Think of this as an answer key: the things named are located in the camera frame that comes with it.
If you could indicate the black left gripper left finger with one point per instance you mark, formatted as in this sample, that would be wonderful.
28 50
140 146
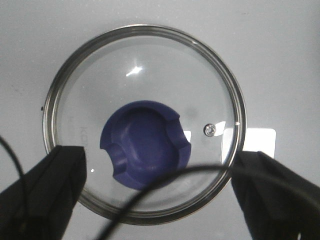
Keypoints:
53 188

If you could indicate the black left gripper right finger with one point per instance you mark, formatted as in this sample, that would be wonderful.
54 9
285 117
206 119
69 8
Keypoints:
271 212

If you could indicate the glass lid with blue knob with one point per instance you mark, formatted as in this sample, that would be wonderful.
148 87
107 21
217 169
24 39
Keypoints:
143 100

